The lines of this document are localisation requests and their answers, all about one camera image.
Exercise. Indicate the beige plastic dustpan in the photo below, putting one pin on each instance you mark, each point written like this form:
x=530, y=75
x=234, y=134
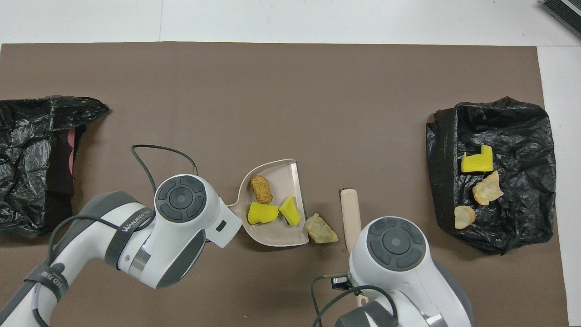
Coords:
x=277, y=231

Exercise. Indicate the beige hand brush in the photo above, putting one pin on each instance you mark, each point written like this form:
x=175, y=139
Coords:
x=350, y=213

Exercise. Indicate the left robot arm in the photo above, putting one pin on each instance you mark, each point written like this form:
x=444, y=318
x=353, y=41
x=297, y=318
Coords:
x=136, y=236

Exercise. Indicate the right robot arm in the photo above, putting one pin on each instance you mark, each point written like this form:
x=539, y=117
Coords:
x=399, y=254

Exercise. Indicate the black trash bag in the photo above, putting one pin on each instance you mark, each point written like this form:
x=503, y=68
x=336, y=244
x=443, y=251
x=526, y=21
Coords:
x=27, y=159
x=522, y=181

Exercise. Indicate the brown peanut-shaped bread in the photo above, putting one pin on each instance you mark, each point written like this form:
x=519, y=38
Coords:
x=262, y=189

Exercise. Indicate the crumpled tan food scrap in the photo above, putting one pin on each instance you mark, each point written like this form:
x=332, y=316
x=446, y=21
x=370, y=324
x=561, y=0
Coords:
x=320, y=230

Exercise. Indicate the small round bread piece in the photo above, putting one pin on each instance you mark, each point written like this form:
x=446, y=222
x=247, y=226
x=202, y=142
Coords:
x=464, y=217

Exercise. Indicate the notched yellow sponge piece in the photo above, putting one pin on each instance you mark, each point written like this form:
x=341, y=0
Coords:
x=476, y=163

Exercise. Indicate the pale crumpled chip piece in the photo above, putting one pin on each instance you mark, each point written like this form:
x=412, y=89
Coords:
x=486, y=189

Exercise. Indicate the pink strip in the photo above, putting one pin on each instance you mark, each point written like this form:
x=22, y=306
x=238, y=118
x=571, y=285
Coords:
x=71, y=152

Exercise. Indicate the black stand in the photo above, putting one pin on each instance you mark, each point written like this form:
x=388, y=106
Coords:
x=565, y=13

